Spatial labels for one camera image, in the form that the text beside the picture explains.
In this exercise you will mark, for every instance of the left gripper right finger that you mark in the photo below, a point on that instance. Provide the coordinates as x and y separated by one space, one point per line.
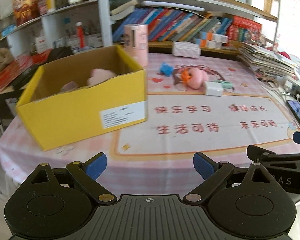
215 176

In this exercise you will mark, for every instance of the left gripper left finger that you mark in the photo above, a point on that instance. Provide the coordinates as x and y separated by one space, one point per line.
85 176

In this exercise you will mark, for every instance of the white charger plug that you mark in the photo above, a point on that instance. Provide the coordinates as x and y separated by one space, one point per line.
213 89

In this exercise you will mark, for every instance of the green crocodile hair clip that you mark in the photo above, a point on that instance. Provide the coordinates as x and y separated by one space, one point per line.
228 86

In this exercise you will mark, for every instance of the pink plush toy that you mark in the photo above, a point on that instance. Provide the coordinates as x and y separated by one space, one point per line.
196 78

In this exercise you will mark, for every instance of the orange plastic clip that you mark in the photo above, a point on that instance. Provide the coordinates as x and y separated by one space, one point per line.
185 76

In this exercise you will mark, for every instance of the blue plastic toy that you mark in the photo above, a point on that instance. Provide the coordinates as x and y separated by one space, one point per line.
166 69

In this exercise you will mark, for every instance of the pink cartoon table mat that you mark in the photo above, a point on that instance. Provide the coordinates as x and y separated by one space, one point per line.
156 156

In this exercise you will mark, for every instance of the yellow cardboard box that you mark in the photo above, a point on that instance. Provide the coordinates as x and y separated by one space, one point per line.
59 108

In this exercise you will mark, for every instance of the stack of magazines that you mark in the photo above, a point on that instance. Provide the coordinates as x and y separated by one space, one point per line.
268 62

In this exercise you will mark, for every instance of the pink plush in box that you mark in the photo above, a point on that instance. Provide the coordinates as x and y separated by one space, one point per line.
99 76

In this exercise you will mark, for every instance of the red book set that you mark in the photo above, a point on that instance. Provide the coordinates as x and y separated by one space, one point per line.
243 30

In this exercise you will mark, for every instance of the red paper sheets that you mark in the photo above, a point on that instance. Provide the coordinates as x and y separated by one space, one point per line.
18 66

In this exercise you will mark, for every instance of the white quilted handbag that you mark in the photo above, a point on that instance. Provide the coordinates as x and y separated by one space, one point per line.
186 49

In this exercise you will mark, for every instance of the orange white box upper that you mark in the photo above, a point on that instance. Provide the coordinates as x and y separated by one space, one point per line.
214 37

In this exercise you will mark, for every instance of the orange white box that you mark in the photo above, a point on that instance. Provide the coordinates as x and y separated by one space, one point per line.
207 43
214 37

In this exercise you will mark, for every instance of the orange white box lower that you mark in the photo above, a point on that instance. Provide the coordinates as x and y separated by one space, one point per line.
207 43

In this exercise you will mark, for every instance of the pink cylindrical humidifier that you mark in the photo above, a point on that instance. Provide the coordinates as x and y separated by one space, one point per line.
136 42

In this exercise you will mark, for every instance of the row of leaning books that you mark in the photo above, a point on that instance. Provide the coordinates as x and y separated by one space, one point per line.
167 24

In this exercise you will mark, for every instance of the red fortune god bag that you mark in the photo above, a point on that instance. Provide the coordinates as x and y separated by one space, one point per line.
25 10

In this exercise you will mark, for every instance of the white bookshelf frame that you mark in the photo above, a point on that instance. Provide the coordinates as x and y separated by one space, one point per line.
51 22

